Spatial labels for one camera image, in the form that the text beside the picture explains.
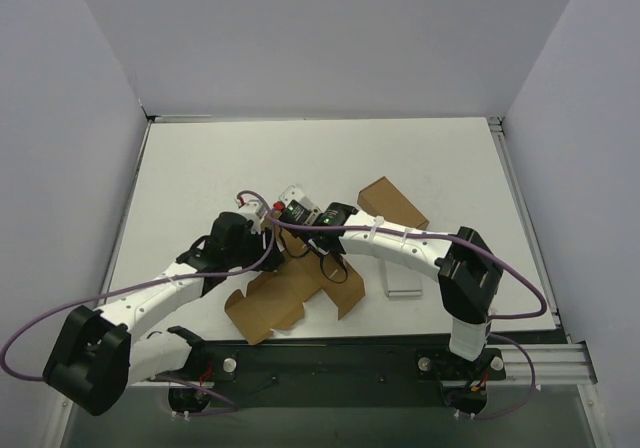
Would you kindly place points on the folded brown cardboard box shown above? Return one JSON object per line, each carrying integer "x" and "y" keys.
{"x": 383, "y": 198}

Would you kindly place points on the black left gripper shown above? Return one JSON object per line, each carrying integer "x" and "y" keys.
{"x": 270, "y": 256}

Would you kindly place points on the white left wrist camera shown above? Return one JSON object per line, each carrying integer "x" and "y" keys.
{"x": 253, "y": 211}

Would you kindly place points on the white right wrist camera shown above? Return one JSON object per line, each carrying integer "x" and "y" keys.
{"x": 295, "y": 193}

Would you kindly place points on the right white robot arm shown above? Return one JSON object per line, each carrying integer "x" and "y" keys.
{"x": 468, "y": 280}

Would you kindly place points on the grey metal block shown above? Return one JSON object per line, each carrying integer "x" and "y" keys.
{"x": 399, "y": 282}

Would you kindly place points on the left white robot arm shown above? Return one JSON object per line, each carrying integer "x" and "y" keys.
{"x": 101, "y": 352}

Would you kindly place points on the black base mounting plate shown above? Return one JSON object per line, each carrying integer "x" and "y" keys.
{"x": 403, "y": 371}

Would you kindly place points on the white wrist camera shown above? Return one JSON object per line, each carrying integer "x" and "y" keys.
{"x": 295, "y": 193}
{"x": 253, "y": 211}

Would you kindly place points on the aluminium frame rail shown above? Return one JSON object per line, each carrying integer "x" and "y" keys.
{"x": 560, "y": 362}

